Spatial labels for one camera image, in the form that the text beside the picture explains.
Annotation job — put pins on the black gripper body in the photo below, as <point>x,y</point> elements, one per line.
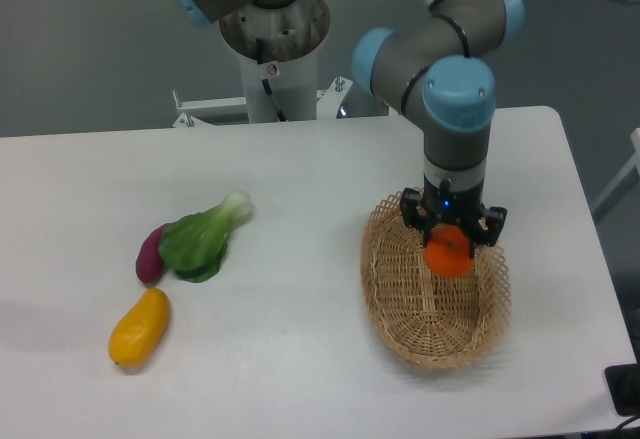
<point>462,209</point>

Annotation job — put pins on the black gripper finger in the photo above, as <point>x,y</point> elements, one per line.
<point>415,215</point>
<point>484,227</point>

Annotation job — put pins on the orange fruit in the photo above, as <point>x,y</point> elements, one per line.
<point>447,252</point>

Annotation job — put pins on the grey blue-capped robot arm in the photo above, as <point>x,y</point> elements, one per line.
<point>435,78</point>

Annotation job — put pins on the woven wicker basket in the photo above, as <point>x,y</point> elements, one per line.
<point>433,322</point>

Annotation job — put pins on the black device at table edge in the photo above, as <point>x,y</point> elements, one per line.
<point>623,385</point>

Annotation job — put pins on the green bok choy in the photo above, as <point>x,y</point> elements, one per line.
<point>195,246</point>

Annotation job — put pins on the purple sweet potato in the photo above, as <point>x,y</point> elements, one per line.
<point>149,264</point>

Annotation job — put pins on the yellow mango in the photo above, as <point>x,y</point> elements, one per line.
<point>140,330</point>

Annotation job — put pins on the white metal frame right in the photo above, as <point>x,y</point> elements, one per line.
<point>621,183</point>

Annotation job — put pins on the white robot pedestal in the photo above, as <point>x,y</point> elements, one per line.
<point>278,53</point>

